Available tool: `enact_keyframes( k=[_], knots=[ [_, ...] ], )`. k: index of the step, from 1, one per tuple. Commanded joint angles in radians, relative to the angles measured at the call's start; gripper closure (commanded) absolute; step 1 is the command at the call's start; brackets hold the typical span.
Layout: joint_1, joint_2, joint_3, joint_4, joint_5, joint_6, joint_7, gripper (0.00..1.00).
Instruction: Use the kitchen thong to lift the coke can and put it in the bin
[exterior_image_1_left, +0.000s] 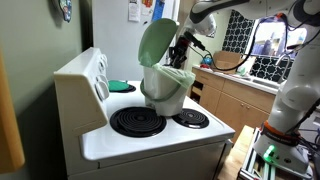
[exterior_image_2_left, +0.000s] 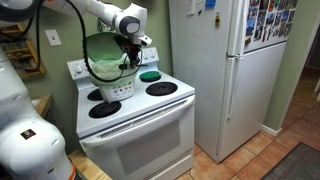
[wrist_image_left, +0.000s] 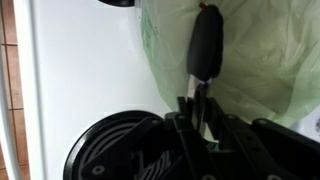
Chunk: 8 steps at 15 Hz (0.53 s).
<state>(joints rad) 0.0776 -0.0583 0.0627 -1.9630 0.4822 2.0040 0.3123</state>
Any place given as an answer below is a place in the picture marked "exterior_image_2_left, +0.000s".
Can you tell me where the photo magnet collage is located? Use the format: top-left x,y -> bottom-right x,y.
244,0 -> 299,48

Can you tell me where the wooden wall spice rack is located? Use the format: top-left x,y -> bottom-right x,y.
0,23 -> 28,36
0,39 -> 47,80

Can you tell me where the white stove control knob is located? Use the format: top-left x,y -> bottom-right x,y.
73,64 -> 84,75

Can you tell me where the green bin lid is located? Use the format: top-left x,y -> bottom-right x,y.
85,31 -> 126,63

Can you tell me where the large black coil burner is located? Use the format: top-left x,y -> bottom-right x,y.
145,81 -> 179,97
88,100 -> 123,119

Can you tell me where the white electric stove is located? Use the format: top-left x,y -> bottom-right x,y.
66,46 -> 197,180

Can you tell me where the green round burner cover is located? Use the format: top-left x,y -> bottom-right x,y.
139,70 -> 162,82

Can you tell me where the white fridge door handle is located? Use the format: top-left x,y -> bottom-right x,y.
225,54 -> 242,121

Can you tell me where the small black coil burner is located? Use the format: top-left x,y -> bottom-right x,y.
87,88 -> 103,102
139,77 -> 162,84

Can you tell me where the white oven door handle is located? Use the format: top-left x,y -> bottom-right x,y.
79,94 -> 196,149

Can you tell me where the patterned floor rug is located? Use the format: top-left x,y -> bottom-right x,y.
260,142 -> 320,180

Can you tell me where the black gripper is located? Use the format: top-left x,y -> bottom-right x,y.
124,42 -> 143,67

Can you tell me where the white light switch plate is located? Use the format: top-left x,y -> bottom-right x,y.
44,29 -> 63,47

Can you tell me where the white compost bin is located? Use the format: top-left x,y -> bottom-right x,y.
96,79 -> 136,103

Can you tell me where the white paper note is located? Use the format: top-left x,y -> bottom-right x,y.
185,0 -> 205,17

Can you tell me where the blue fridge magnet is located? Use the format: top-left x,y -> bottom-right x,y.
204,0 -> 217,9

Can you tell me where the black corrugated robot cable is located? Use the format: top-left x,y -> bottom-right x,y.
0,0 -> 144,84

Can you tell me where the light wooden robot platform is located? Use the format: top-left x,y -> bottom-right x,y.
68,149 -> 113,180

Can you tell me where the white freezer door handle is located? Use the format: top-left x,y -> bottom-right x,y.
227,0 -> 246,57

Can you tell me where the yellow fridge magnet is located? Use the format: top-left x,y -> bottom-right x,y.
214,12 -> 221,29

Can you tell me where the small wooden side counter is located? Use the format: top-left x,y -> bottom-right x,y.
31,93 -> 54,118

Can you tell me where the white refrigerator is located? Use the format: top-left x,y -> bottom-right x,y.
168,0 -> 299,164

